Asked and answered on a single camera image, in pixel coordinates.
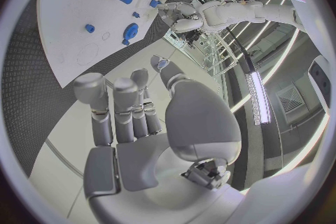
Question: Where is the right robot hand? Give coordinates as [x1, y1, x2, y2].
[72, 54, 243, 224]

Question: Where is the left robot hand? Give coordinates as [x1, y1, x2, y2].
[156, 1, 206, 34]

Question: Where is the white task board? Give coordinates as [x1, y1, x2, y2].
[36, 0, 195, 89]

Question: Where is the blue gear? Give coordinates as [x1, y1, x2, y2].
[122, 22, 139, 41]

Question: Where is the glowing light bar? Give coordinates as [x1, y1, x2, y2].
[245, 71, 272, 127]

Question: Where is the metal frame rack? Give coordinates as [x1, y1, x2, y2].
[200, 34, 239, 79]

